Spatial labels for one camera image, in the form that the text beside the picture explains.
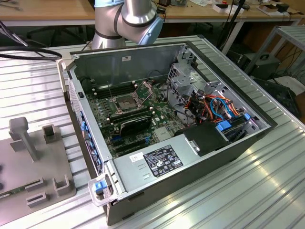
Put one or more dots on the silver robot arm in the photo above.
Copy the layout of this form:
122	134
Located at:
133	14

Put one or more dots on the black RAM slot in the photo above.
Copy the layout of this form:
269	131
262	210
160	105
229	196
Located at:
131	114
119	85
120	90
133	117

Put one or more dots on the CPU socket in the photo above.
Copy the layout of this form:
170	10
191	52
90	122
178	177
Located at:
124	103

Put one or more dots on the black expansion slot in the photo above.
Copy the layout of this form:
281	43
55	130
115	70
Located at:
131	146

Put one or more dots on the blue expansion slot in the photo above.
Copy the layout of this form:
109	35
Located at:
117	138

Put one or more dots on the green motherboard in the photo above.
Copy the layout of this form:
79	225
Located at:
159	114

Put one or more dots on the black graphics card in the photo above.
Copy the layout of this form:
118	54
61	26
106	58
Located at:
135	125

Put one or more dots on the silver chipset heatsink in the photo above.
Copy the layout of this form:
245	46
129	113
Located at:
163	134

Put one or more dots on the silver drive cage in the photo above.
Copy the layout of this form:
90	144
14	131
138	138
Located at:
181	83

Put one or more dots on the white paper sticker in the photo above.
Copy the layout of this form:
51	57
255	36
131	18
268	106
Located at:
135	157

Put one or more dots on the black power supply label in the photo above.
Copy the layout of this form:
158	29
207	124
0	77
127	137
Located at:
164	159

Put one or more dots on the thin metal locking lever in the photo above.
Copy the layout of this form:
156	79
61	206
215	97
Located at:
110	90

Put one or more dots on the open black PC case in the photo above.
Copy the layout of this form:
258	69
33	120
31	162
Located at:
164	59

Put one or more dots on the black plastic shroud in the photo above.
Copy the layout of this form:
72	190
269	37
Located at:
205	138

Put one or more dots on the silver power supply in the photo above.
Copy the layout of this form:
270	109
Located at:
133	171

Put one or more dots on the blue card clip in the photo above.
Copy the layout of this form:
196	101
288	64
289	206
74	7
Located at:
83	125
94	152
89	137

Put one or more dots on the blue disk carrier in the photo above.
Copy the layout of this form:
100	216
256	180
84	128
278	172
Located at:
225	125

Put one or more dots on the black case latch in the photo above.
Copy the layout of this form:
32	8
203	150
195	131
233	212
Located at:
81	94

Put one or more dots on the small blue clip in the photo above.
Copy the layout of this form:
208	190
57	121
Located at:
246	116

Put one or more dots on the wooden desk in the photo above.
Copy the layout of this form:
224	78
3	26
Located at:
35	12
202	14

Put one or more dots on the black pole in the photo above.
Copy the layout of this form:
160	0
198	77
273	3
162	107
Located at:
234	21

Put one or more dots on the white box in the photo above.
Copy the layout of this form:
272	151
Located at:
226	8

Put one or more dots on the gray parts rack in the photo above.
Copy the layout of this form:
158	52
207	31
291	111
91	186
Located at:
28	171

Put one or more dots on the cardboard box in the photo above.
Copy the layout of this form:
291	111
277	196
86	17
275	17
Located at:
271	9

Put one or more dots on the green RAM stick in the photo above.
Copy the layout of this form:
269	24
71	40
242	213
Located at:
12	192

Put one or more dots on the metal slat shelf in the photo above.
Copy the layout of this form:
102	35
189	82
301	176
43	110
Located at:
293	35

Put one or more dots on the small white wall sticker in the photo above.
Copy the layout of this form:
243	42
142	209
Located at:
125	58

